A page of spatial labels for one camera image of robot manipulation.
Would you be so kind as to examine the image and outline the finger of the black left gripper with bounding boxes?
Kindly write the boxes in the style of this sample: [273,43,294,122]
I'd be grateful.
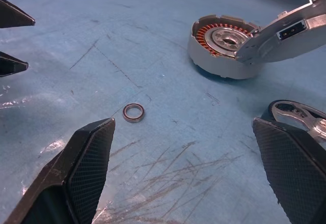
[0,0,36,29]
[0,50,29,78]

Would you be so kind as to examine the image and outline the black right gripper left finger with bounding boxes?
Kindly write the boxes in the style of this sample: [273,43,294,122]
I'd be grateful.
[4,118,116,224]

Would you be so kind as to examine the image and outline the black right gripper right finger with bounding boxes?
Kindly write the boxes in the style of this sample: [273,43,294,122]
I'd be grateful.
[252,117,326,224]

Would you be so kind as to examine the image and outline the silver metal bracket part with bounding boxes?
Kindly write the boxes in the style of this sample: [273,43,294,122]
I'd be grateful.
[266,99,326,143]

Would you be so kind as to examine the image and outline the small metal bearing ring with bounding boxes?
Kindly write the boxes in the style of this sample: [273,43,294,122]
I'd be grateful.
[122,102,146,123]

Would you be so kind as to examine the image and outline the round metal disc part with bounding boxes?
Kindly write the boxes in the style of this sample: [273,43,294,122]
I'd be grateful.
[234,0,326,64]

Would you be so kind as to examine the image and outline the grey motor housing copper windings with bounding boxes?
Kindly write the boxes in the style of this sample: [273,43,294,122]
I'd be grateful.
[187,14,265,81]

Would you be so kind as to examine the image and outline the blue plastic table cover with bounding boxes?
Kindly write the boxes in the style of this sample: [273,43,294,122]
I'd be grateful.
[0,0,326,224]

